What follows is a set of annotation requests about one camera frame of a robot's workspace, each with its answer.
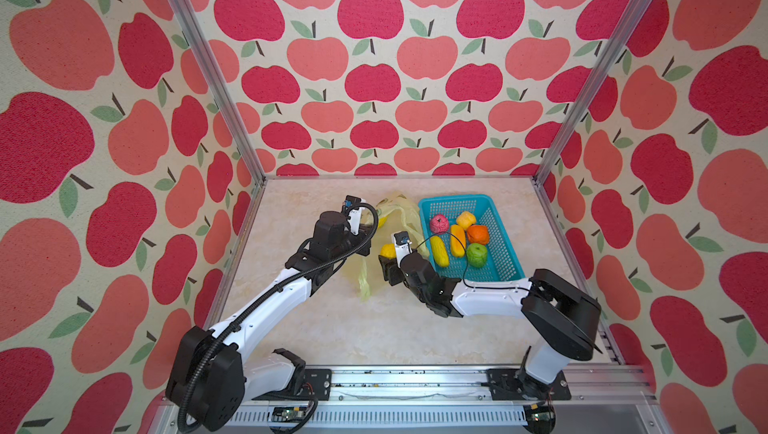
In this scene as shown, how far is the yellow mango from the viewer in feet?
3.20

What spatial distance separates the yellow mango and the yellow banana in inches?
1.5

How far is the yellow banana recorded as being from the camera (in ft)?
3.10
